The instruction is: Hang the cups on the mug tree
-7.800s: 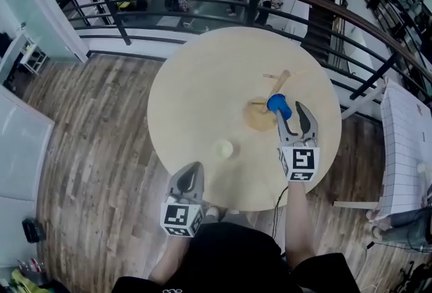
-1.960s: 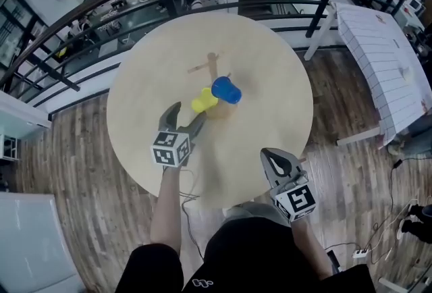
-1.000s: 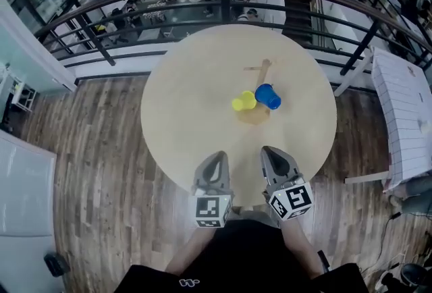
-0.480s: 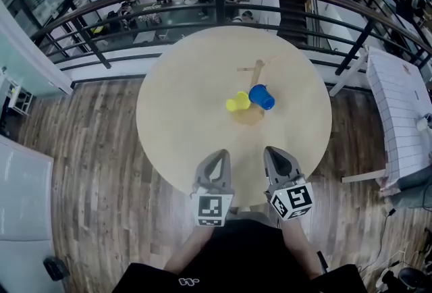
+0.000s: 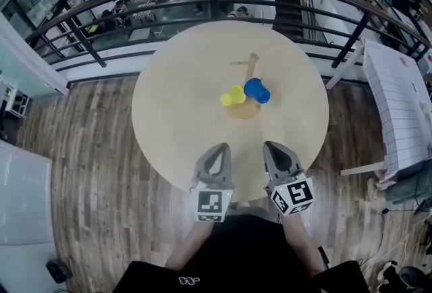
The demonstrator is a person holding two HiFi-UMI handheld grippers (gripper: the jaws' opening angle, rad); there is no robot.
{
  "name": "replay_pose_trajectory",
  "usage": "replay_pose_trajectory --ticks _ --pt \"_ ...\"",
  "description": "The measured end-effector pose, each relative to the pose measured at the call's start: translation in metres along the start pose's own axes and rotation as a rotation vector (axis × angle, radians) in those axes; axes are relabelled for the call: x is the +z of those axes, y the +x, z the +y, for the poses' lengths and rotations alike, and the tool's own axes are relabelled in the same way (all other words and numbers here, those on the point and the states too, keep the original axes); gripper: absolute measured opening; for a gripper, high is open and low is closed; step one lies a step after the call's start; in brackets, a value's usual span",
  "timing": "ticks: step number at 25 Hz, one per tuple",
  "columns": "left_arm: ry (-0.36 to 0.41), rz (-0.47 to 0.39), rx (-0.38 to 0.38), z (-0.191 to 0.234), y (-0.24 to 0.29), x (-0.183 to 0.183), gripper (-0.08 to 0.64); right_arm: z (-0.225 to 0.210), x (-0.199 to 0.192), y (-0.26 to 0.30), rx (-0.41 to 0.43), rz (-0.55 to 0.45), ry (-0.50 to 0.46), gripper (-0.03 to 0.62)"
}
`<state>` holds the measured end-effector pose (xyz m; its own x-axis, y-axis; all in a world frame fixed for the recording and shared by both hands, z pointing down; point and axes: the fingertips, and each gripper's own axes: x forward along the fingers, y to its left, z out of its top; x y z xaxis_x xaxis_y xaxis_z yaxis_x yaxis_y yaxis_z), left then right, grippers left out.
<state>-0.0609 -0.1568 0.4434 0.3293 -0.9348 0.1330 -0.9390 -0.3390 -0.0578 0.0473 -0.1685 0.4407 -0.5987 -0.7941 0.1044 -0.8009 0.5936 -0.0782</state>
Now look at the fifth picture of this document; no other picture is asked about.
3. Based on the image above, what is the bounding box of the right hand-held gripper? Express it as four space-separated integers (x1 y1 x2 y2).
263 140 317 217

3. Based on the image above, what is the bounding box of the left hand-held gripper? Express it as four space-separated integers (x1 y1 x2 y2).
190 142 236 223

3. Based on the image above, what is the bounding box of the wooden cup stand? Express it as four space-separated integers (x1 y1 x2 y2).
226 47 276 121

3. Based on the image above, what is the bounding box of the yellow cup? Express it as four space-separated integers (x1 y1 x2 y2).
221 85 246 107

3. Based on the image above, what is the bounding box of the blue cup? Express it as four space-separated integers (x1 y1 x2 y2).
243 77 272 105

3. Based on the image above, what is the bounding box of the person's left forearm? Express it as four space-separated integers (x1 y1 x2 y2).
164 220 212 269

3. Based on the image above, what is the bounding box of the person's right forearm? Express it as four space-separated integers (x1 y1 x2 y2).
281 213 321 277

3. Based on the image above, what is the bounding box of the person's black shirt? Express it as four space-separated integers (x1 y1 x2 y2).
113 207 371 293

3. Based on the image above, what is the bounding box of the white checked cloth table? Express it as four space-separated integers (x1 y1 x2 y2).
325 38 432 190

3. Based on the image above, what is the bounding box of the black floor device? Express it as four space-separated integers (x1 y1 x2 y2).
46 259 70 283

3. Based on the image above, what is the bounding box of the white slatted panel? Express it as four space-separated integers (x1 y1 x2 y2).
0 141 53 246

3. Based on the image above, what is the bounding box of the small white shelf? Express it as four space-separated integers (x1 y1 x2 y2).
0 79 31 119

